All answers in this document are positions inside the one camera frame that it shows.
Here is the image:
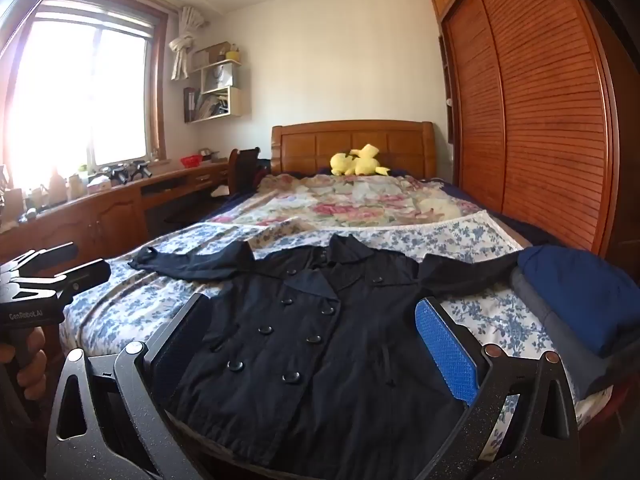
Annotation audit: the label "beige bottle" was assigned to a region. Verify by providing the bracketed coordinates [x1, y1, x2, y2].
[47, 172, 68, 206]

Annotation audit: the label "folded navy blue garment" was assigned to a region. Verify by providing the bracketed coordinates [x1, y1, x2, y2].
[517, 245, 640, 358]

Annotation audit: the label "wooden desk cabinet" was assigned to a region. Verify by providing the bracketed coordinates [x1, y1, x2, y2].
[0, 160, 236, 261]

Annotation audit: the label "folded grey garment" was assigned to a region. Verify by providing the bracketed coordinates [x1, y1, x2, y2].
[510, 267, 621, 396]

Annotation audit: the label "black buttoned coat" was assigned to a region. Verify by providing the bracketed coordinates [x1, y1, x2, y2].
[128, 234, 523, 468]

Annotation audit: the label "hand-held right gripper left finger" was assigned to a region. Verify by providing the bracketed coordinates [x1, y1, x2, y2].
[44, 291, 213, 480]

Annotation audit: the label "wooden framed window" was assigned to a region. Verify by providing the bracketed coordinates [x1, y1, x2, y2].
[0, 0, 168, 186]

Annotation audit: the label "tied cream curtain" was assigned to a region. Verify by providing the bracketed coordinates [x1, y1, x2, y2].
[169, 6, 208, 81]

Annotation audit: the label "pink floral quilt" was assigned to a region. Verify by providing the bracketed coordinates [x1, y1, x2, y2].
[202, 172, 483, 233]

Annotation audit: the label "blue floral bed sheet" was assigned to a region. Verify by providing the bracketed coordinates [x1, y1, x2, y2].
[59, 210, 616, 461]

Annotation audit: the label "wooden slatted wardrobe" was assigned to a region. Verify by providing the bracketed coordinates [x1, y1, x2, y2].
[430, 0, 631, 261]

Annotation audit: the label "wooden bed headboard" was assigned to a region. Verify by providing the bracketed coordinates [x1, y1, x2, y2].
[270, 120, 437, 181]

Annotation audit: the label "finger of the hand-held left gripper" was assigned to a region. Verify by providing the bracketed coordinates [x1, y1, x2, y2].
[0, 241, 77, 282]
[0, 258, 112, 302]

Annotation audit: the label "black gadgets on desk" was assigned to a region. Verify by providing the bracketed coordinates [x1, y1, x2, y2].
[110, 160, 153, 184]

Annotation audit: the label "person's left hand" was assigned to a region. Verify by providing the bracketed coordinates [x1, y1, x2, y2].
[15, 326, 49, 391]

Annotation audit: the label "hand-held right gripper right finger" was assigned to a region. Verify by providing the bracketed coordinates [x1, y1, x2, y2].
[413, 296, 583, 480]

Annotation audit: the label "yellow plush toy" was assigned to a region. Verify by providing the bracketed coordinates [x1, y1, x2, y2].
[329, 144, 391, 177]

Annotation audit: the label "white wall shelf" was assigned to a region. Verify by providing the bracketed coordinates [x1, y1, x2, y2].
[183, 41, 244, 123]

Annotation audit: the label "dark wooden chair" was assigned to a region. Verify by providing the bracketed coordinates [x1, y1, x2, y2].
[228, 147, 262, 196]

